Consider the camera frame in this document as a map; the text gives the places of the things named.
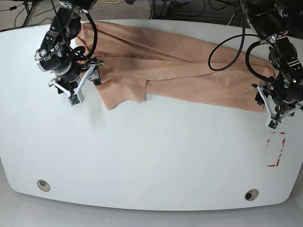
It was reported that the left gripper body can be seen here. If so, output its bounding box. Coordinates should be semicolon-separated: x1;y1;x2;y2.
251;83;303;122

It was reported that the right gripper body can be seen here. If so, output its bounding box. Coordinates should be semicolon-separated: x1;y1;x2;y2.
48;59;104;94

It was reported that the peach t-shirt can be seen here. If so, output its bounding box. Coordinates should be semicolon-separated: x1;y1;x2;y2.
74;20;276;113

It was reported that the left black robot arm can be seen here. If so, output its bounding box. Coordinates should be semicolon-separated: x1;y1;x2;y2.
237;0;303;128

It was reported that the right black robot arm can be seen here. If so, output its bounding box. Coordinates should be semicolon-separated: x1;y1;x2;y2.
35;0;103;99

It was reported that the red tape rectangle marking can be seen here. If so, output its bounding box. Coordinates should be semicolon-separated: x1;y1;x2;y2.
265;132;287;167

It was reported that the black tripod stand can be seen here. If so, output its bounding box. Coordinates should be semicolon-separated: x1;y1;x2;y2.
0;0;41;32

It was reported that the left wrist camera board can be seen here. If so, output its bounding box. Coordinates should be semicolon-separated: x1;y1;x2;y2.
267;119;281;131

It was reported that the right table cable grommet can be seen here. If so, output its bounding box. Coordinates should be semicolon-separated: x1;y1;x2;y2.
244;189;259;201

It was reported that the table cable grommet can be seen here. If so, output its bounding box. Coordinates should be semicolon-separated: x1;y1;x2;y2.
244;189;259;201
37;180;50;192

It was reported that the left table cable grommet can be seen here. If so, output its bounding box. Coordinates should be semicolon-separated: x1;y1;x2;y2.
37;180;50;192

